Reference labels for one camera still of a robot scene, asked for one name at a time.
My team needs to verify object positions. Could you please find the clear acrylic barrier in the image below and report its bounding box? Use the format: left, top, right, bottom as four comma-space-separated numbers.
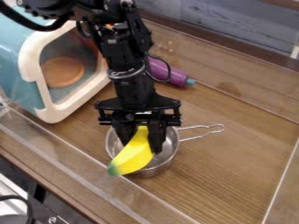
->
261, 141, 299, 224
0, 102, 200, 224

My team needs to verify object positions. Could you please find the orange microwave turntable plate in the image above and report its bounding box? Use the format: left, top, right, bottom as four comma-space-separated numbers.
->
41, 57, 84, 88

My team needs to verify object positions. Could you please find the blue white toy microwave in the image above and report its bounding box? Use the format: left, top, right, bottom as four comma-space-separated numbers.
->
0, 0, 140, 124

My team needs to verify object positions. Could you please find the black cable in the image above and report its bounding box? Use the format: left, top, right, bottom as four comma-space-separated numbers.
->
0, 195, 33, 224

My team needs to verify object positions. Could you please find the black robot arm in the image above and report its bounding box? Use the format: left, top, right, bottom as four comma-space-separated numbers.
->
0, 0, 181, 154

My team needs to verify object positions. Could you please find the clear acrylic right barrier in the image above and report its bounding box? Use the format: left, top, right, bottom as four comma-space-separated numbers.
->
261, 141, 299, 224

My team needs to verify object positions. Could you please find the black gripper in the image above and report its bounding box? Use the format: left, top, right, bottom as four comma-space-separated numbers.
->
94, 66, 181, 154

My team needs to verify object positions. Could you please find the clear acrylic front barrier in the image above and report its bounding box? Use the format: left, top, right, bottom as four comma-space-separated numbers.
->
0, 102, 200, 224

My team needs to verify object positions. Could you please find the purple toy eggplant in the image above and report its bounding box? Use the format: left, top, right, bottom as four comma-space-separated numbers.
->
148, 57, 194, 87

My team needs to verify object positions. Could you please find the yellow toy banana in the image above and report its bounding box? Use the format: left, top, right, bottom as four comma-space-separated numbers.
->
106, 126, 154, 176

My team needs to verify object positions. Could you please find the silver metal pot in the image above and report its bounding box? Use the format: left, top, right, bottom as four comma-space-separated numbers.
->
105, 123, 224, 179

